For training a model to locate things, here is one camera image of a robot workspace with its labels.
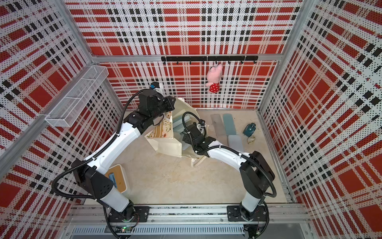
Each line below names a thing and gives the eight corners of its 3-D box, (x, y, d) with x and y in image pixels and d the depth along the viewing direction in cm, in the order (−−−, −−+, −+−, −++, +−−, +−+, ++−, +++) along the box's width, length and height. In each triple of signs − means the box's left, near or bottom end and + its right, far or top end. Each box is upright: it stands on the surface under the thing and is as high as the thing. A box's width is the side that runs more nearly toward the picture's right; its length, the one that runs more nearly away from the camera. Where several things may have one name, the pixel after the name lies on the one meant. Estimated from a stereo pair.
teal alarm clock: (248, 138, 105) (251, 131, 98) (243, 132, 108) (246, 125, 102) (255, 134, 107) (259, 127, 100) (250, 129, 111) (253, 121, 104)
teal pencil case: (225, 135, 108) (225, 132, 105) (222, 116, 120) (223, 113, 117) (235, 135, 108) (236, 132, 105) (231, 116, 120) (232, 113, 117)
